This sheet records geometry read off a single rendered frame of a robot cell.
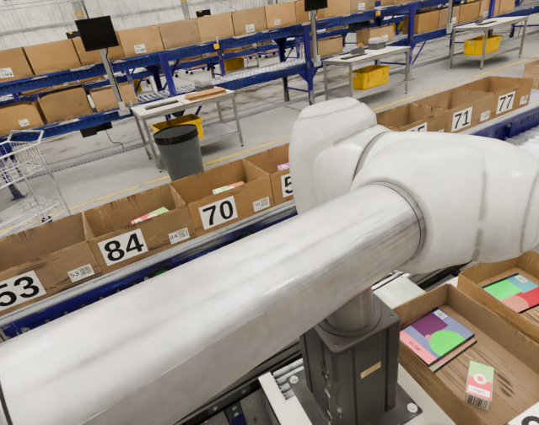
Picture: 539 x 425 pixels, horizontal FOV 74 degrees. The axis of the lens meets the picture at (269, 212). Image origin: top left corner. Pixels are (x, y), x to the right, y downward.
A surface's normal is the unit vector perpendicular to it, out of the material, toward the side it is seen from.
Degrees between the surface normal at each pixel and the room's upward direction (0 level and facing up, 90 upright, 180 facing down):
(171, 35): 90
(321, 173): 79
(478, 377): 0
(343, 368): 90
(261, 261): 25
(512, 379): 1
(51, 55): 89
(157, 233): 91
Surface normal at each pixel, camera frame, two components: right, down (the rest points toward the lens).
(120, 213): 0.48, 0.37
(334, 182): -0.72, 0.30
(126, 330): 0.21, -0.70
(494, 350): -0.15, -0.86
